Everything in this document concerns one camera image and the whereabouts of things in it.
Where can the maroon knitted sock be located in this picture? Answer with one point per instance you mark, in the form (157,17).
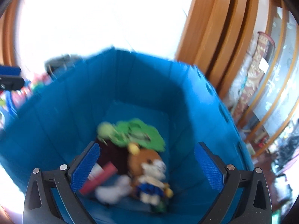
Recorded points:
(112,157)

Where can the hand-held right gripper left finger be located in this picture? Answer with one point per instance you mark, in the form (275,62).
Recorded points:
(85,165)

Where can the patterned rolled rug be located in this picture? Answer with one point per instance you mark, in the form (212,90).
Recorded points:
(254,74)

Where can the red and white box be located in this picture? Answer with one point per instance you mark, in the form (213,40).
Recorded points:
(100,178)

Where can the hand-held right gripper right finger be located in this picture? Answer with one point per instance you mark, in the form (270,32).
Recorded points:
(208,165)

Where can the brown wooden wall frame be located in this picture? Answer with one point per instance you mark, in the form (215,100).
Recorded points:
(222,28)

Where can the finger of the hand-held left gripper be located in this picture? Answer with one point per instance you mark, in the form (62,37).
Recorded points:
(10,82)

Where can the light green round plush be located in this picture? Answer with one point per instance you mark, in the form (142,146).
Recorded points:
(105,130)

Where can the blue plastic crate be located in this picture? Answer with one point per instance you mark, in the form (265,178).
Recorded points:
(70,102)

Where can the brown teddy bear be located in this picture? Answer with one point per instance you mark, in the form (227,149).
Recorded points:
(144,161)

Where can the white plush toy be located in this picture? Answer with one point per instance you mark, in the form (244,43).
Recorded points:
(112,190)

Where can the wooden framed glass door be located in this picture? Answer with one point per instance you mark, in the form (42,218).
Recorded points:
(278,79)

